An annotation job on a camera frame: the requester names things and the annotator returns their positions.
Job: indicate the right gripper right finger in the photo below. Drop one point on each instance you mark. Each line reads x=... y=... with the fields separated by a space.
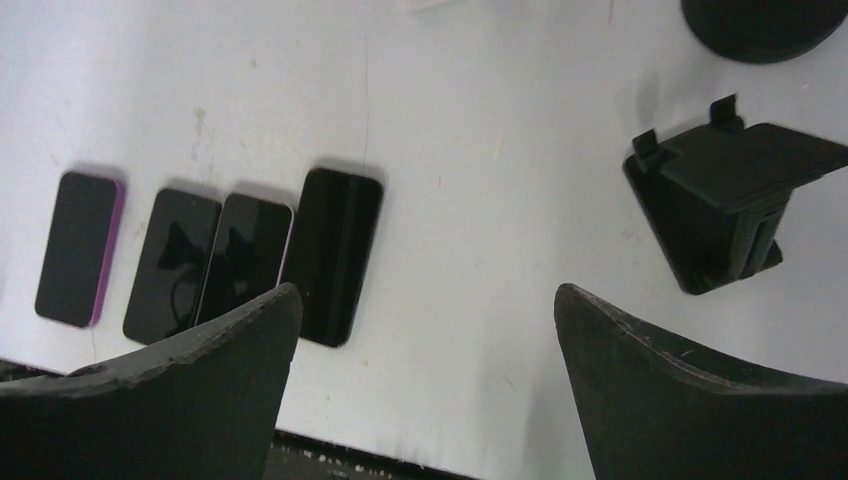
x=655 y=405

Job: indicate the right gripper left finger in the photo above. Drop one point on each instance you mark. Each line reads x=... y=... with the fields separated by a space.
x=266 y=328

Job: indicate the black phone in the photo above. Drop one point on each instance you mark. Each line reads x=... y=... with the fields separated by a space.
x=329 y=249
x=172 y=267
x=248 y=252

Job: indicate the black round-base phone stand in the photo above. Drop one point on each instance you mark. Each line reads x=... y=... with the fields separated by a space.
x=762 y=32

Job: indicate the black wedge phone stand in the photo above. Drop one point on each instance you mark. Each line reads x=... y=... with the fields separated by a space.
x=715 y=195

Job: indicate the white folding phone stand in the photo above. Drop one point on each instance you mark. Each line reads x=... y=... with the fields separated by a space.
x=420 y=5

